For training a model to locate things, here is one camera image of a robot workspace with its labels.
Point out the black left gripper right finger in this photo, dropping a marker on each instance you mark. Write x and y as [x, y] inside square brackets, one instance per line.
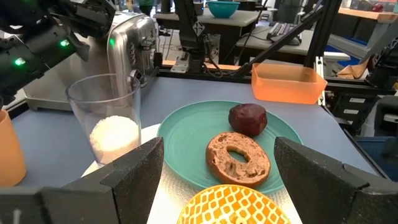
[317, 193]

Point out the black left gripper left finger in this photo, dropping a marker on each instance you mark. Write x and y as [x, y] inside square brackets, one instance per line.
[124, 199]

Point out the brown bagel half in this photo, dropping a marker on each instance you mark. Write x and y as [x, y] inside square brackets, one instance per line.
[217, 161]

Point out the dark red fruit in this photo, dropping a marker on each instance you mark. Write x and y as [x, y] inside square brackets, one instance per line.
[248, 119]

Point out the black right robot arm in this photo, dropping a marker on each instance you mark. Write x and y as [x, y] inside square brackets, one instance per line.
[31, 40]

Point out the silver four-slot toaster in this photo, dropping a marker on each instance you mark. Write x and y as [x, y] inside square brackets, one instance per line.
[130, 46]

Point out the white round woven placemat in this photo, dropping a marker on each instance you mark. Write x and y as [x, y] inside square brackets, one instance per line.
[174, 196]

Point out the clear glass with white grains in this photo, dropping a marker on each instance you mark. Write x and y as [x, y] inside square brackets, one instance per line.
[105, 140]

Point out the blue storage bin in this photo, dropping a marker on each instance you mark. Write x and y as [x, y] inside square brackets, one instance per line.
[373, 155]

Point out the teal round plate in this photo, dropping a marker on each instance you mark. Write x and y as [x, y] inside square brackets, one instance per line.
[189, 137]

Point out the orange plastic bin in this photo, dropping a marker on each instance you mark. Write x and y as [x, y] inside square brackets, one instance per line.
[289, 90]

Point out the orange plastic cup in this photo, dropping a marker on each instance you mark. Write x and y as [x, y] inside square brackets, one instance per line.
[11, 155]

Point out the brown paper bag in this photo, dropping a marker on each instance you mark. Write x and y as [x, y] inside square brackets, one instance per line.
[351, 71]

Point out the teal mixing bowl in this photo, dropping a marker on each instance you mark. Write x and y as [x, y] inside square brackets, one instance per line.
[223, 9]

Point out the grey desk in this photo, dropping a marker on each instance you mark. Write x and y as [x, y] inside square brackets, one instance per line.
[236, 20]

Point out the white desk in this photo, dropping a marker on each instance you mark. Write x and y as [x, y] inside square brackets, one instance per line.
[311, 49]

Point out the wooden side board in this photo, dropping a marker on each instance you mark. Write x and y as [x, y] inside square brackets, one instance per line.
[230, 67]

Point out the black keyboard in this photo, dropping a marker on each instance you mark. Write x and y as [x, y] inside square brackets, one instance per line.
[280, 29]

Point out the wooden countertop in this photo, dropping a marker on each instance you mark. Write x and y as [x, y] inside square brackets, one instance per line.
[367, 14]

